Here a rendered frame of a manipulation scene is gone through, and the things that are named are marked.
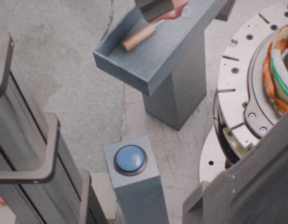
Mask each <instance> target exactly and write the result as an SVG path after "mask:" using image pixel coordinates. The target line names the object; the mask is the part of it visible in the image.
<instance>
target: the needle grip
mask: <svg viewBox="0 0 288 224"><path fill-rule="evenodd" d="M155 32H156V28H155V27H154V26H153V25H152V24H148V25H146V26H145V27H144V28H142V29H141V30H140V31H138V32H137V33H135V34H133V35H132V36H130V37H129V38H128V39H126V40H125V41H123V42H122V43H121V45H122V47H123V49H124V50H125V51H129V50H130V49H132V48H133V47H135V46H136V45H138V44H140V43H141V42H142V41H144V40H145V39H146V38H148V37H149V36H151V35H152V34H154V33H155Z"/></svg>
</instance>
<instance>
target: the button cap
mask: <svg viewBox="0 0 288 224"><path fill-rule="evenodd" d="M144 161H145V158H144V155H143V152H142V151H141V150H140V149H139V148H137V147H134V146H127V147H124V148H122V149H121V150H120V151H119V152H118V154H117V156H116V162H117V165H118V167H119V168H120V169H121V170H122V171H124V172H127V173H132V172H135V171H138V170H140V169H141V168H142V166H143V164H144Z"/></svg>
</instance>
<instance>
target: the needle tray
mask: <svg viewBox="0 0 288 224"><path fill-rule="evenodd" d="M228 1H229V0H189V3H188V4H187V5H186V6H185V7H189V8H190V9H191V12H190V14H189V15H186V16H189V17H193V16H194V15H195V14H196V15H195V17H193V18H188V17H186V16H181V17H178V18H176V19H175V20H164V21H162V22H161V23H160V24H158V25H157V27H156V32H155V33H154V34H152V35H151V36H149V37H148V38H146V39H145V40H144V41H142V42H141V43H140V44H138V45H136V46H135V47H133V48H132V49H130V50H129V51H125V50H124V49H123V47H122V45H121V43H122V42H123V41H125V40H126V39H128V38H129V37H130V36H132V35H133V34H135V33H137V32H138V31H140V30H141V29H142V28H144V27H145V26H146V25H148V24H149V23H148V22H147V21H146V20H145V19H144V17H143V15H142V13H141V11H140V9H139V8H138V7H137V6H136V3H135V4H134V5H133V6H132V7H131V8H130V9H129V10H128V11H127V12H126V14H125V15H124V16H123V17H122V18H121V19H120V21H119V22H118V23H117V24H116V25H115V26H114V27H113V29H112V30H111V31H110V32H109V33H108V34H107V35H106V36H105V38H104V39H103V40H102V41H101V42H100V43H99V44H98V46H97V47H96V48H95V49H94V50H93V51H92V53H93V56H94V59H95V63H96V66H97V67H98V68H99V69H101V70H103V71H105V72H106V73H108V74H110V75H112V76H114V77H115V78H116V79H118V80H119V81H121V82H123V83H125V84H127V85H128V86H130V87H132V88H134V89H135V90H137V91H140V92H141V93H142V97H143V102H144V106H145V111H146V113H147V114H149V115H150V116H152V117H154V118H156V119H158V120H159V121H161V122H163V123H164V124H166V125H168V126H170V127H171V128H173V129H175V130H177V131H180V129H181V128H182V127H183V125H184V124H185V122H186V121H187V120H188V118H189V117H190V116H191V115H192V113H193V112H194V111H195V109H196V108H197V107H198V105H199V104H200V103H201V102H202V100H203V99H204V98H205V96H206V68H205V38H204V30H205V29H206V28H207V26H208V25H209V24H210V23H211V22H212V20H213V19H214V18H215V17H216V15H217V14H218V13H219V12H220V10H221V9H222V8H223V7H224V6H225V4H226V3H227V2H228Z"/></svg>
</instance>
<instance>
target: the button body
mask: <svg viewBox="0 0 288 224"><path fill-rule="evenodd" d="M125 145H137V146H139V147H141V148H142V149H144V151H145V152H146V153H147V156H148V164H147V167H146V168H145V170H144V171H143V172H141V173H140V174H138V175H135V176H132V177H127V176H124V175H121V174H120V173H118V172H117V170H116V169H115V167H114V156H115V154H116V152H117V151H118V150H119V149H120V148H122V147H123V146H125ZM103 152H104V155H105V159H106V163H107V167H108V171H109V175H110V179H111V183H112V186H113V190H114V192H115V195H116V198H117V201H118V203H119V206H120V208H121V212H122V214H123V217H124V220H125V223H126V224H170V222H169V216H168V213H167V208H166V202H165V197H164V192H163V186H162V181H161V176H160V173H159V170H158V166H157V163H156V160H155V156H154V153H153V149H152V147H151V143H150V140H149V136H148V135H147V134H146V135H143V136H140V137H136V138H133V139H129V140H125V141H121V142H118V143H114V144H112V145H108V146H104V147H103Z"/></svg>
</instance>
